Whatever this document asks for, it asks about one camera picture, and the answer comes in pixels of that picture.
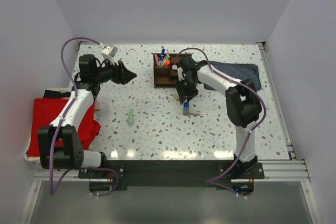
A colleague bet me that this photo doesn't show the orange black highlighter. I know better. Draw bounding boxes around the orange black highlighter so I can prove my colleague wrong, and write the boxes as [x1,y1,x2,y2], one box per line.
[164,60,171,67]

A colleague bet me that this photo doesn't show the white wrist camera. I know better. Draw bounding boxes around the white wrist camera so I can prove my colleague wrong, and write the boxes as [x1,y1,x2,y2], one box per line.
[171,65,185,80]
[99,43,118,65]

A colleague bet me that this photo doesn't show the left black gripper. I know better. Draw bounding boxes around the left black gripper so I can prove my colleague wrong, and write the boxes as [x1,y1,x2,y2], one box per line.
[93,56,137,85]

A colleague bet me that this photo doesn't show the white tray with cloths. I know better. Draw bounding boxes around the white tray with cloths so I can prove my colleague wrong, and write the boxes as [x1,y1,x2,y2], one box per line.
[23,89,79,166]

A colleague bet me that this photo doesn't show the brown wooden desk organizer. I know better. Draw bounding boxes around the brown wooden desk organizer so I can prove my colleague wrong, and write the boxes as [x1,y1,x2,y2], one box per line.
[152,54,192,88]

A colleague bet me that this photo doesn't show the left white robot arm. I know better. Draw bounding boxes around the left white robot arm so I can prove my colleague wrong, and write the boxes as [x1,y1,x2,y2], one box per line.
[37,54,137,178]

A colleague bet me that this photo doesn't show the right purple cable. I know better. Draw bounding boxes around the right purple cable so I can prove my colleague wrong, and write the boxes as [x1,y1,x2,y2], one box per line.
[175,48,266,196]

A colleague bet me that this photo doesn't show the red gel pen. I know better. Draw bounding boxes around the red gel pen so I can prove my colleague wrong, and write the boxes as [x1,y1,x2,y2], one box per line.
[153,54,159,67]

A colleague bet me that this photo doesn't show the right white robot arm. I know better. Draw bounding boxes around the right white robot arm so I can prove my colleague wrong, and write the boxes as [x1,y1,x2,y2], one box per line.
[175,56,262,178]

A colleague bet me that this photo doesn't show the blue battery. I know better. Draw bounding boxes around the blue battery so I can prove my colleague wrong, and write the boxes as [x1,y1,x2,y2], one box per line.
[183,102,190,116]

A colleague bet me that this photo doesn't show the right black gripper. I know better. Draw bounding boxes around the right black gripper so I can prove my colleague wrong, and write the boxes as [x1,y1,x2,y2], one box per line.
[174,77,198,104]

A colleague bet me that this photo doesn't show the light green stapler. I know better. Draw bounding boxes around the light green stapler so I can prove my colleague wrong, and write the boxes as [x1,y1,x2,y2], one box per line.
[128,109,134,125]

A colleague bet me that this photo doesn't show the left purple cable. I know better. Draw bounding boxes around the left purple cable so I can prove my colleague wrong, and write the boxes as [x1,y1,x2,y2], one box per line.
[49,38,119,197]

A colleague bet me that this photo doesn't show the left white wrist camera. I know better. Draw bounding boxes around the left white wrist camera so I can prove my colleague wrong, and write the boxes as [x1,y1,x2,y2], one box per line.
[99,43,118,65]

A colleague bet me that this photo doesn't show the red cloth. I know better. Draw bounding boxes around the red cloth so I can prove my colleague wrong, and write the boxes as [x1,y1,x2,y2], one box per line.
[27,98,102,158]

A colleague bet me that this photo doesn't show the purple cable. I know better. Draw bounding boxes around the purple cable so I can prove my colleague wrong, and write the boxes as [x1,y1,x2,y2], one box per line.
[49,38,119,197]
[175,48,266,196]

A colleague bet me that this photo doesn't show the dark blue folded towel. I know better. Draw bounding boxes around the dark blue folded towel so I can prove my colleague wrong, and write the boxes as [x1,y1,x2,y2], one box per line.
[210,61,261,91]

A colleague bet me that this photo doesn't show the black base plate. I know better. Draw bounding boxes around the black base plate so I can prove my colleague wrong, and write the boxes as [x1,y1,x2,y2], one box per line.
[78,158,265,193]

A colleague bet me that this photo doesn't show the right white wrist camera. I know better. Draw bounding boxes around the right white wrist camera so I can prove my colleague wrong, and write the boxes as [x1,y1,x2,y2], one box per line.
[171,65,185,80]

